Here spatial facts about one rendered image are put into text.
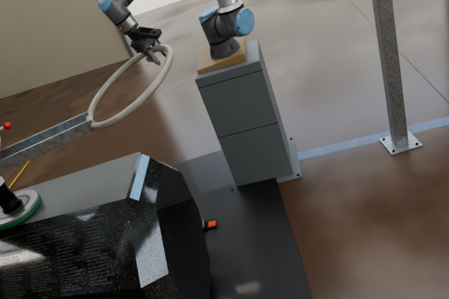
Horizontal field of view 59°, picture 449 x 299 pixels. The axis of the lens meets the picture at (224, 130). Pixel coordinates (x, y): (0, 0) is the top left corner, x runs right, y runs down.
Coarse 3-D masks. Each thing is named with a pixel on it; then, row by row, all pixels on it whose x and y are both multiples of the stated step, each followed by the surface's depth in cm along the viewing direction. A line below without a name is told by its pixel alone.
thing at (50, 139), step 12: (72, 120) 173; (84, 120) 175; (48, 132) 170; (60, 132) 173; (72, 132) 164; (84, 132) 166; (24, 144) 168; (36, 144) 159; (48, 144) 161; (60, 144) 163; (0, 156) 165; (12, 156) 157; (24, 156) 159; (36, 156) 161; (0, 168) 156
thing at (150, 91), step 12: (156, 48) 181; (168, 48) 170; (132, 60) 191; (168, 60) 162; (120, 72) 192; (108, 84) 190; (156, 84) 155; (96, 96) 186; (144, 96) 153; (132, 108) 153; (108, 120) 157; (120, 120) 156
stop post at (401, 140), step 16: (384, 0) 212; (384, 16) 216; (384, 32) 220; (384, 48) 225; (384, 64) 231; (384, 80) 240; (400, 80) 235; (400, 96) 240; (400, 112) 245; (400, 128) 251; (384, 144) 263; (400, 144) 257; (416, 144) 253
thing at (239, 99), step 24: (216, 72) 233; (240, 72) 232; (264, 72) 238; (216, 96) 240; (240, 96) 240; (264, 96) 239; (216, 120) 249; (240, 120) 248; (264, 120) 247; (240, 144) 257; (264, 144) 256; (288, 144) 296; (240, 168) 267; (264, 168) 266; (288, 168) 265
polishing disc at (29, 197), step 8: (24, 192) 177; (32, 192) 174; (24, 200) 170; (32, 200) 168; (0, 208) 171; (24, 208) 165; (0, 216) 165; (8, 216) 163; (16, 216) 161; (0, 224) 160; (8, 224) 160
